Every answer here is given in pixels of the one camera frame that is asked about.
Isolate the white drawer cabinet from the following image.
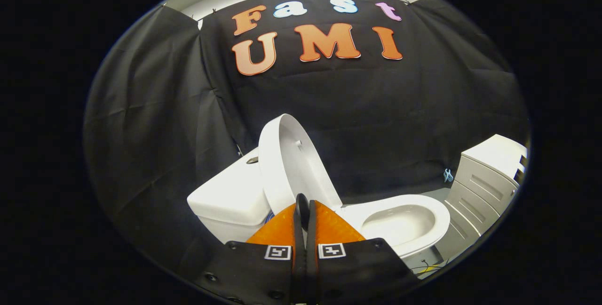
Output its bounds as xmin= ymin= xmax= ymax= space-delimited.
xmin=435 ymin=134 xmax=529 ymax=250

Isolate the black backdrop cloth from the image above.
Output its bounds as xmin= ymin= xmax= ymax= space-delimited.
xmin=83 ymin=0 xmax=532 ymax=277

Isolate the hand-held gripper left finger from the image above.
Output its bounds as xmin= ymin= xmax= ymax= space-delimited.
xmin=187 ymin=193 xmax=307 ymax=305

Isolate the white toilet lid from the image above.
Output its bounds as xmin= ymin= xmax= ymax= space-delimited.
xmin=257 ymin=113 xmax=344 ymax=217

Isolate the black floor cable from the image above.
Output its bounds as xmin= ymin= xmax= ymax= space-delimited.
xmin=413 ymin=258 xmax=448 ymax=276

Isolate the white toilet tank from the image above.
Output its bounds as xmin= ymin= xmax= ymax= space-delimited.
xmin=187 ymin=147 xmax=274 ymax=245

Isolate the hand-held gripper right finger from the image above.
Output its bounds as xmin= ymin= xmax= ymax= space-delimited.
xmin=307 ymin=198 xmax=420 ymax=305

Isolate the white toilet bowl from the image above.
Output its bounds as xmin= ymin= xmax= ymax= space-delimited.
xmin=335 ymin=194 xmax=452 ymax=259

